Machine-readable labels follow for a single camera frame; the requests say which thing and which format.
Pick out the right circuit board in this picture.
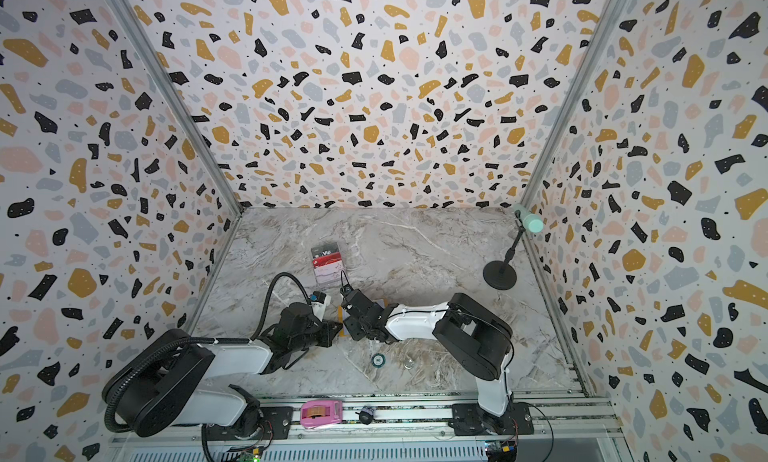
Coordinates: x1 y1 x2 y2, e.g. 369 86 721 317
485 439 518 462

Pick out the clear acrylic card box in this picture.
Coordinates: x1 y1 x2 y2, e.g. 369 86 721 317
310 242 345 286

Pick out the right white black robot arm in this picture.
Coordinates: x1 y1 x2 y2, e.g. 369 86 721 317
340 284 514 435

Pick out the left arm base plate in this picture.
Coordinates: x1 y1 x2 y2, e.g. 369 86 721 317
204 406 294 444

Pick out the left black corrugated cable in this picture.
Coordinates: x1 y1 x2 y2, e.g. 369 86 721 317
103 272 313 433

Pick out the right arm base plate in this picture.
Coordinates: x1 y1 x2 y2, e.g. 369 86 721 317
448 403 534 436

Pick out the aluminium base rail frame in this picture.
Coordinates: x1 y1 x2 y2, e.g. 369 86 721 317
107 389 631 462

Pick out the pink tape dispenser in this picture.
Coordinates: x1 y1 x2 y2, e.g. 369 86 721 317
300 399 344 429

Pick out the green circuit board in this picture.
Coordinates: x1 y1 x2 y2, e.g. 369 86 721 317
236 446 265 462

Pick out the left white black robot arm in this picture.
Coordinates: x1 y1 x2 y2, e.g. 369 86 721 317
102 303 343 439

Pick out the black microphone stand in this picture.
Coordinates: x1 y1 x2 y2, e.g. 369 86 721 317
482 225 526 291

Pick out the small black knob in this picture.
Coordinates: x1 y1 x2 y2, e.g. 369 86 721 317
356 406 375 425

